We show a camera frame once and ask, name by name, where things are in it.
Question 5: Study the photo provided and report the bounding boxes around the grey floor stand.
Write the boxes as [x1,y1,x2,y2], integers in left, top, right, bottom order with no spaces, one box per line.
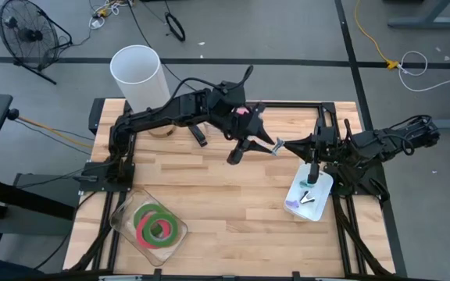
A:
[0,171,84,261]

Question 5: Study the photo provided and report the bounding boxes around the white floor cable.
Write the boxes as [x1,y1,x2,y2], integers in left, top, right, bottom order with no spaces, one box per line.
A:
[398,50,450,94]

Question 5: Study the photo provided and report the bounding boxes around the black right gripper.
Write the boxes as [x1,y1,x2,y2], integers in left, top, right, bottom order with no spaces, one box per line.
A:
[285,116,366,185]

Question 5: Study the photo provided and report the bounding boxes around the white cylindrical tube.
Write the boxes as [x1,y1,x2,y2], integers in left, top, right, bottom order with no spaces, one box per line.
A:
[109,44,177,138]

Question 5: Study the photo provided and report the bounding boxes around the black left camera cable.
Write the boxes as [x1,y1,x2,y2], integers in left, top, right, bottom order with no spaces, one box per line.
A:
[170,65,255,103]

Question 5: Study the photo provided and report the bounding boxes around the black cable coil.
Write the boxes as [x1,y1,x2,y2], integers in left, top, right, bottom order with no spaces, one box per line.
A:
[164,11,187,43]

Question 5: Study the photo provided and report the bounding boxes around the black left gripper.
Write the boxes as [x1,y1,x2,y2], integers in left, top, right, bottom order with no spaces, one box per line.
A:
[208,80,276,166]

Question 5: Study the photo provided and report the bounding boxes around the red tape roll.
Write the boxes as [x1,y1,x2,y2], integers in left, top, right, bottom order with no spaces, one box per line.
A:
[135,213,173,250]

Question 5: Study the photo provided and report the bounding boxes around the black floor fan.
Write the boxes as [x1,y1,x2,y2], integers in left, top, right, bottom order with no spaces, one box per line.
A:
[0,0,73,86]

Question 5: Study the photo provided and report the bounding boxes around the grey desk leg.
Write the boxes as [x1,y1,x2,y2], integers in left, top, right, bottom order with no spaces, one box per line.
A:
[387,0,450,29]

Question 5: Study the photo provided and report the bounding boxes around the large clear plastic bin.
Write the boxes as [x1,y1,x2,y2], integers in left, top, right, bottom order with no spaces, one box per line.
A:
[109,188,189,268]

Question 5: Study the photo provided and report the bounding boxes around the black power cable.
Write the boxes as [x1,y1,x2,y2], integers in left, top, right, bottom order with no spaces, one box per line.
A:
[125,0,206,98]

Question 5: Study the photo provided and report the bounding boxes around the yellow cord with black knob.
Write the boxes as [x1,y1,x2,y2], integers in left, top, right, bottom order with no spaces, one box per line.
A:
[6,108,93,149]

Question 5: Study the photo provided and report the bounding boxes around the white plastic bin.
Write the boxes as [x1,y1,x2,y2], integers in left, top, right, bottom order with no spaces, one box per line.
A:
[284,162,334,222]

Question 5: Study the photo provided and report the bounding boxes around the cable cluster with white adapter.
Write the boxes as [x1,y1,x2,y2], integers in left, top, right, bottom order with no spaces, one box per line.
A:
[87,0,136,30]

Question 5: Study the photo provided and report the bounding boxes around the black stapler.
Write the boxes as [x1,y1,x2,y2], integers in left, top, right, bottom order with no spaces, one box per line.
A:
[188,123,209,148]

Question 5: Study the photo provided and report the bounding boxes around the grey desk foot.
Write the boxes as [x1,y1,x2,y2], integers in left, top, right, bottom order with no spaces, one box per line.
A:
[422,119,450,130]

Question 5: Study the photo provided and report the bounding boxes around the black table frame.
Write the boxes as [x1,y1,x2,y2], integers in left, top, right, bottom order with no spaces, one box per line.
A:
[62,97,408,281]

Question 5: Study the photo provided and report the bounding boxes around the yellow extension cable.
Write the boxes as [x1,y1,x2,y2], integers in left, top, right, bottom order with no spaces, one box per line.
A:
[354,0,400,70]

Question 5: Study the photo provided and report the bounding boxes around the black stapler remover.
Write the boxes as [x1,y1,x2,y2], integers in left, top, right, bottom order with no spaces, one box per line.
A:
[299,190,316,205]

